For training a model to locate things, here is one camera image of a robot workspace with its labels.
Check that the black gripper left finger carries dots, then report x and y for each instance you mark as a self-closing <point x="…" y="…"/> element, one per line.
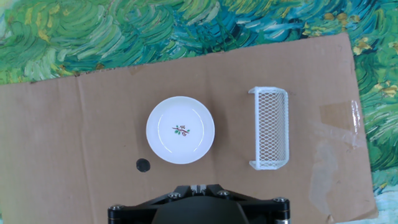
<point x="133" y="214"/>

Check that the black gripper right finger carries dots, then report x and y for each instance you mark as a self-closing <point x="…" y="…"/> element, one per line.
<point x="264" y="214"/>

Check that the white plate with floral print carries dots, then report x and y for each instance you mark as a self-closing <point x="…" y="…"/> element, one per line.
<point x="180" y="146"/>

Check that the black round dot sticker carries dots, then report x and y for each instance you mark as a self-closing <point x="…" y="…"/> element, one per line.
<point x="143" y="165"/>

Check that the brown cardboard sheet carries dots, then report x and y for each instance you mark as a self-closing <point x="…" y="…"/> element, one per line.
<point x="93" y="140"/>

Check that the clear packing tape patch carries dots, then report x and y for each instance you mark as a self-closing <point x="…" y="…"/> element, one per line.
<point x="339" y="115"/>

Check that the clear plastic triangular stand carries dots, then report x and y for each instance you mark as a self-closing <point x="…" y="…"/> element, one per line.
<point x="270" y="90"/>

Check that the painted landscape tablecloth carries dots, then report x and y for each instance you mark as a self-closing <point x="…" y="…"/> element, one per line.
<point x="93" y="31"/>

